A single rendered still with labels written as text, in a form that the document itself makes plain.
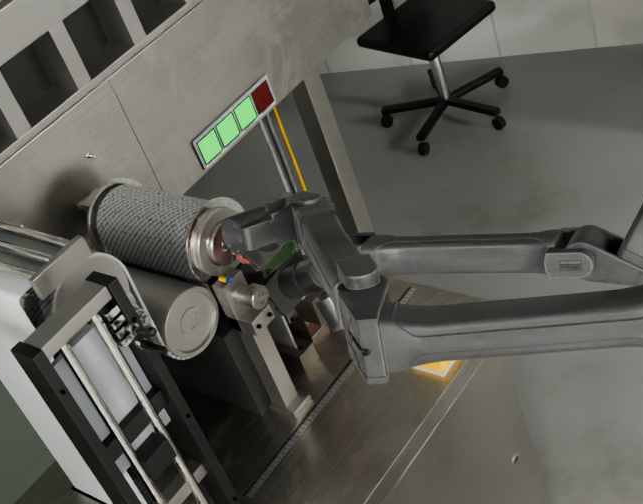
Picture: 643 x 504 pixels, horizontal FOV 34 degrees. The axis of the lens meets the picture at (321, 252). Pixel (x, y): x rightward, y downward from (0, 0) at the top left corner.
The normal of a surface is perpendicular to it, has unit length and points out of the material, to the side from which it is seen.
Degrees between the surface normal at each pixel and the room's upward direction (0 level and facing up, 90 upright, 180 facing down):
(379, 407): 0
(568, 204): 0
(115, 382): 90
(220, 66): 90
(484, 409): 90
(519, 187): 0
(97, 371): 90
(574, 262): 70
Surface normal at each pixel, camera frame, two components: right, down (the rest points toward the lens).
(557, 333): -0.18, 0.36
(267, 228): 0.54, 0.18
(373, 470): -0.29, -0.76
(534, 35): -0.33, 0.66
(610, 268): -0.41, 0.37
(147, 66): 0.77, 0.18
